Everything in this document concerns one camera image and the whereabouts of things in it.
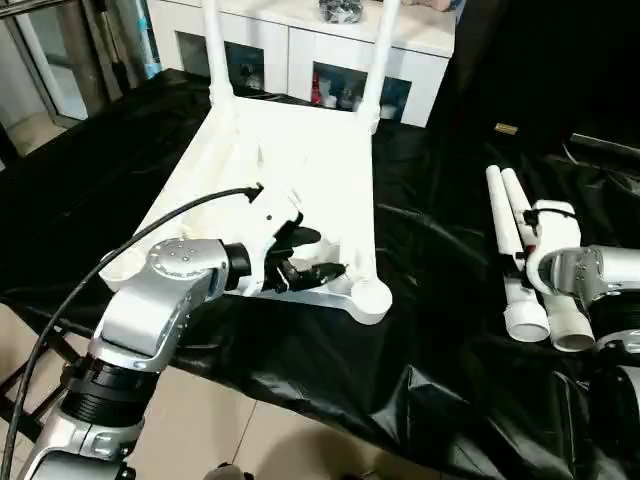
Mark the clear bag of dark parts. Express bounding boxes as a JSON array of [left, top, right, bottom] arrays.
[[319, 0, 362, 25]]

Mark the blue printed panel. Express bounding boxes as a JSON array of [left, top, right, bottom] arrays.
[[137, 0, 162, 79]]

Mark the black plastic mat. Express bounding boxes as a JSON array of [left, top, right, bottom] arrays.
[[0, 67, 640, 480]]

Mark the white plastic table top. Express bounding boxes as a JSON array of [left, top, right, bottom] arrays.
[[98, 92, 394, 326]]

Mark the white plastic table leg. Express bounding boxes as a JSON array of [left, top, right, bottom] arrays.
[[201, 0, 237, 109], [501, 168, 596, 353], [485, 164, 551, 344], [355, 0, 402, 126]]

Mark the white sideboard cabinet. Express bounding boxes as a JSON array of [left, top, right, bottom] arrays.
[[144, 0, 457, 129]]

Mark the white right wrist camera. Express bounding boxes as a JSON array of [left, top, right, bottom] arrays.
[[524, 199, 584, 292]]

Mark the black backdrop cloth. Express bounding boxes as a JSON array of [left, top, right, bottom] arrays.
[[429, 0, 640, 141]]

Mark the black folding stand frame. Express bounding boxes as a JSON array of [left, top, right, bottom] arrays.
[[0, 319, 84, 444]]

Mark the grey rounded robot part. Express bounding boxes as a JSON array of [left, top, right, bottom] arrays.
[[207, 462, 251, 480]]

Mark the glass door metal frame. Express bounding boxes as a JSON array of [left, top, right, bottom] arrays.
[[0, 0, 94, 129]]

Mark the grey tripod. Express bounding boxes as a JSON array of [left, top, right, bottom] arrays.
[[79, 0, 151, 96]]

